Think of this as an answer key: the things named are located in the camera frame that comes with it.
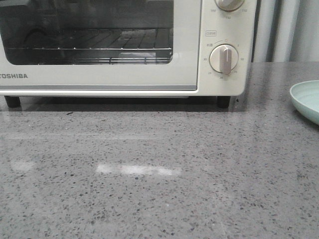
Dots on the glass oven door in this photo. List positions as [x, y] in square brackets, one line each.
[19, 17]

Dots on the white Toshiba toaster oven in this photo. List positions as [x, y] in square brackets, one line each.
[217, 27]

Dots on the lower timer knob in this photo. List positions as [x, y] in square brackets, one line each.
[224, 58]

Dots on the upper temperature knob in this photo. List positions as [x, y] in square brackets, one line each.
[229, 5]

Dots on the light green plate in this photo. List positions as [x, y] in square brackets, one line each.
[305, 98]

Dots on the grey curtain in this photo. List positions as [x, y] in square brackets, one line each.
[286, 30]

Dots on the metal wire oven rack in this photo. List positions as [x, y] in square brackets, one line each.
[92, 47]

